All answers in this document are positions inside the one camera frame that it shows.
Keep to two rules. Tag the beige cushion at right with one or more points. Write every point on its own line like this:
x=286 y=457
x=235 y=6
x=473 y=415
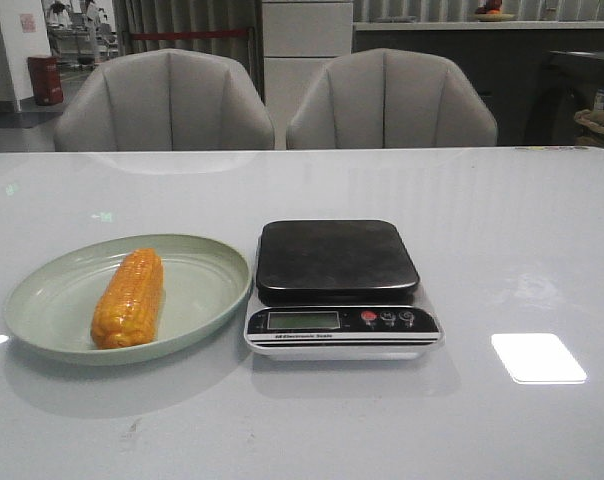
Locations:
x=591 y=123

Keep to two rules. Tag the grey armchair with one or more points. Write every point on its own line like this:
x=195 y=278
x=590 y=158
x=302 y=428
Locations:
x=166 y=100
x=389 y=99

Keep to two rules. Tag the dark counter with white top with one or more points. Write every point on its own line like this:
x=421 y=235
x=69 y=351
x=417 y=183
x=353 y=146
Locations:
x=501 y=59

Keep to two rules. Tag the left grey armchair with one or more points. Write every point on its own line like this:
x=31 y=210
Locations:
x=166 y=100

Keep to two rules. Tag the red barrier belt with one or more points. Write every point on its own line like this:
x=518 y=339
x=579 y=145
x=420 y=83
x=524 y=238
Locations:
x=192 y=35

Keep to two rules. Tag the pink wall notice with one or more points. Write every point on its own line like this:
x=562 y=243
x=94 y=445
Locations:
x=28 y=23

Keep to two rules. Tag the orange corn cob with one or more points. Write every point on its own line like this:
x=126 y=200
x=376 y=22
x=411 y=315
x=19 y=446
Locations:
x=127 y=312

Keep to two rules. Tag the red trash bin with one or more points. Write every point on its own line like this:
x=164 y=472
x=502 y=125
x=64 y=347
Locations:
x=45 y=80

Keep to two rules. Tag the light green plate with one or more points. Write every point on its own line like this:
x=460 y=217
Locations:
x=205 y=283

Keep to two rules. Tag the white drawer cabinet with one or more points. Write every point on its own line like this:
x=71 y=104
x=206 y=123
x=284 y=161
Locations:
x=298 y=37

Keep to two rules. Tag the dark side table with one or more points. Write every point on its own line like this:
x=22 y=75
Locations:
x=568 y=82

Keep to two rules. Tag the right grey armchair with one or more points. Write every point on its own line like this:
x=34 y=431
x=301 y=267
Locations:
x=389 y=99

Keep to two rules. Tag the black silver kitchen scale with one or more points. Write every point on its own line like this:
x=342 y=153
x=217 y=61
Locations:
x=338 y=290

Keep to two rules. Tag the fruit bowl on counter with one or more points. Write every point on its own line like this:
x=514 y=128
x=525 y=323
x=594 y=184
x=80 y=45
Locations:
x=492 y=11

